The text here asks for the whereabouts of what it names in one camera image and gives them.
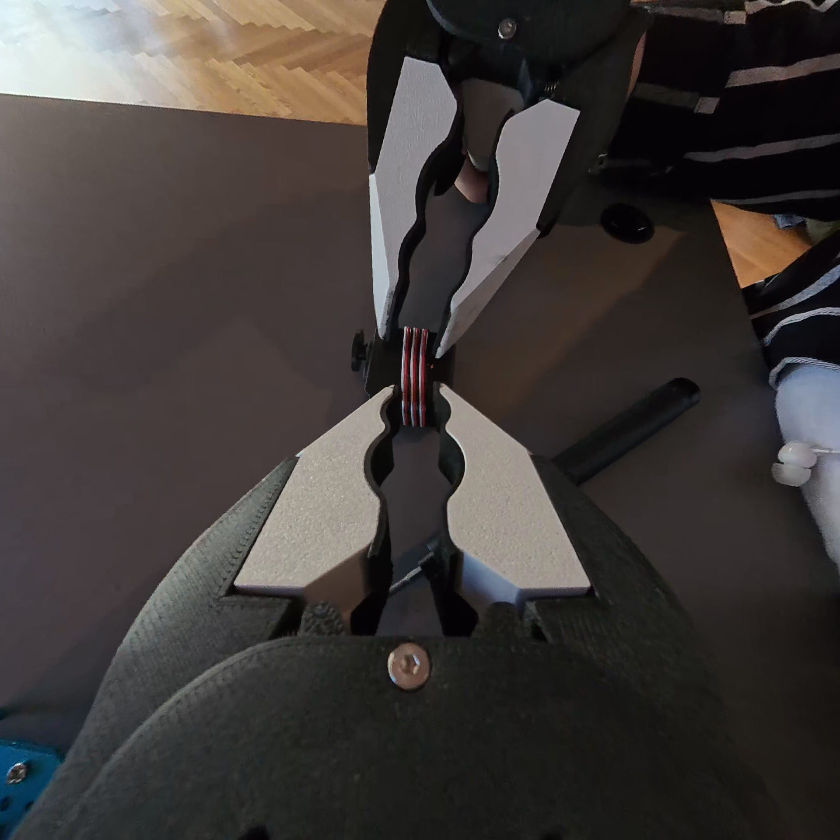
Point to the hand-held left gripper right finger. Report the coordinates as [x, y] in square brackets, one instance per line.
[518, 525]

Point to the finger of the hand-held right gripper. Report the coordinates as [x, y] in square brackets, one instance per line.
[525, 184]
[407, 164]

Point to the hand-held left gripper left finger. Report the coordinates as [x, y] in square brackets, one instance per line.
[315, 525]

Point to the blue metal bracket assembly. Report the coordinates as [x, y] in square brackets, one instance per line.
[26, 787]

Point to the dark desk with wooden edge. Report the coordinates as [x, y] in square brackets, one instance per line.
[164, 328]

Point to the person's right hand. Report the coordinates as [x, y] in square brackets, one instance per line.
[474, 180]

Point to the black screwdriver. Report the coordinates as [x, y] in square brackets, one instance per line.
[630, 420]

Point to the person's striped black shirt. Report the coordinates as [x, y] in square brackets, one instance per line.
[754, 98]

